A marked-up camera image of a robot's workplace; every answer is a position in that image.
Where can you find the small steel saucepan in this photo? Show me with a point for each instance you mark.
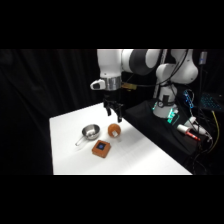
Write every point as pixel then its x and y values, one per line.
pixel 90 131

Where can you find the blue lit keyboard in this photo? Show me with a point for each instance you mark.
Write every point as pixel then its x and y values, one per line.
pixel 212 102

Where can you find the black curtain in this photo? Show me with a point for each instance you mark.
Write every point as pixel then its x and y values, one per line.
pixel 43 100

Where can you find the black pole with grey box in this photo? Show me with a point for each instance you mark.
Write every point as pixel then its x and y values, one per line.
pixel 202 76

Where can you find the white device with red tip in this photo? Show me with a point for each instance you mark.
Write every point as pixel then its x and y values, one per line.
pixel 188 131

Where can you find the orange block with blue square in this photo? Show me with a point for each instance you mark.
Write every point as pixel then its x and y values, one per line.
pixel 101 148

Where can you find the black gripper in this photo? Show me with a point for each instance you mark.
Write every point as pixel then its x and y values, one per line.
pixel 113 101

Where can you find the small green light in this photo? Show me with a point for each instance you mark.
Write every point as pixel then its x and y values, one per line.
pixel 172 116

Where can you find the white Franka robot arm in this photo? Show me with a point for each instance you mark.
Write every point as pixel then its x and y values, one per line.
pixel 110 66

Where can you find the black robot stand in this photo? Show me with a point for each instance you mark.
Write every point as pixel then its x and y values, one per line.
pixel 156 130

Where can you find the tan wrist camera mount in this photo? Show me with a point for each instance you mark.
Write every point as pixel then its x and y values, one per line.
pixel 129 86

